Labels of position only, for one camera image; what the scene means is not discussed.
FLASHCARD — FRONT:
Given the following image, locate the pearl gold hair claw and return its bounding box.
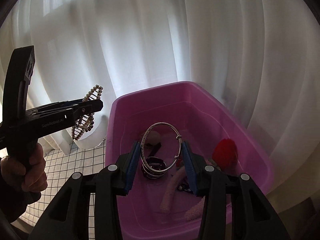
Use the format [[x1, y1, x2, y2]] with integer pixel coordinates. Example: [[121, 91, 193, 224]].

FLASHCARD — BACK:
[[72, 85, 103, 141]]

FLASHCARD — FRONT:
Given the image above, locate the small silver bangle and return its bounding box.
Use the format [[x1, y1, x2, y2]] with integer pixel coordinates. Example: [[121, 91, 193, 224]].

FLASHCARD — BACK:
[[139, 122, 183, 173]]

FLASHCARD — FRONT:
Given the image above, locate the black digital wrist watch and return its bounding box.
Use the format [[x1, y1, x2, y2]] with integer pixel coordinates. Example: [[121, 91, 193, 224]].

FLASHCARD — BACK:
[[145, 142, 162, 157]]

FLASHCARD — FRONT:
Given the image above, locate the person's left hand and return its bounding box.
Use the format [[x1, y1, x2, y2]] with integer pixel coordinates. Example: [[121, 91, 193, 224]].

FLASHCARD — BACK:
[[1, 143, 48, 192]]

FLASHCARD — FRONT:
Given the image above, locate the white checkered bed sheet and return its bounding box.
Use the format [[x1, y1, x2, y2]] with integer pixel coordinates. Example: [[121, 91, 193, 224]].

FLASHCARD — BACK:
[[19, 140, 105, 226]]

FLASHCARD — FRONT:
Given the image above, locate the pink strawberry fuzzy headband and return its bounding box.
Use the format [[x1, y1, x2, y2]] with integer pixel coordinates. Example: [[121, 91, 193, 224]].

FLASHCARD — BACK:
[[159, 139, 238, 221]]

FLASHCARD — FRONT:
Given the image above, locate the beige smiley plush clip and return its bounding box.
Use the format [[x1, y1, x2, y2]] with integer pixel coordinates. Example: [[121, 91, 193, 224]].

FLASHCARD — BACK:
[[145, 131, 161, 145]]

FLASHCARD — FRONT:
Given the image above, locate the purple plastic bin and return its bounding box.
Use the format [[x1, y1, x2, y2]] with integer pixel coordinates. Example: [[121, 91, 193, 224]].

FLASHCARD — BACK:
[[105, 82, 274, 239]]

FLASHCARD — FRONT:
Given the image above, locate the white curtain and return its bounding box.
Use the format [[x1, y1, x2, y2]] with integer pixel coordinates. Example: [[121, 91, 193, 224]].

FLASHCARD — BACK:
[[1, 0, 319, 212]]

